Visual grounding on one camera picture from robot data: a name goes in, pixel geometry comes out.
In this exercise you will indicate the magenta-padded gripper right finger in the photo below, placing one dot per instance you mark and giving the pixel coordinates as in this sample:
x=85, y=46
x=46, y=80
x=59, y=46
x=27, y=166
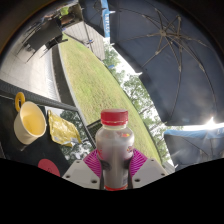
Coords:
x=148, y=171

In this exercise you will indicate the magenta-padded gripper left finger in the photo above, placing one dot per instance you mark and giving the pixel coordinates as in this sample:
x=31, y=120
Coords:
x=80, y=173

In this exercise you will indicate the clear red-capped drink bottle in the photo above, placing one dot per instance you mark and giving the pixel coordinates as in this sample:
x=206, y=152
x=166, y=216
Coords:
x=114, y=150

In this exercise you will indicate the flat round red coaster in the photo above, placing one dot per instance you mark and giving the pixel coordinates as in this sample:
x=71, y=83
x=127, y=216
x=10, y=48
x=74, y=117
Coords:
x=49, y=167

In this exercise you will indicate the yellow snack packet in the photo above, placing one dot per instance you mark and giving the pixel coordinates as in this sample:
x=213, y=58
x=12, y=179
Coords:
x=63, y=130

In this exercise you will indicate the dark wicker chair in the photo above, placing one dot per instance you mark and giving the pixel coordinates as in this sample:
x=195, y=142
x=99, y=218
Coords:
x=45, y=35

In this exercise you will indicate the navy umbrella with blue edge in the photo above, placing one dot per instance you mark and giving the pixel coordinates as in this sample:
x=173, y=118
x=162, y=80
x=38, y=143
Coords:
x=100, y=13

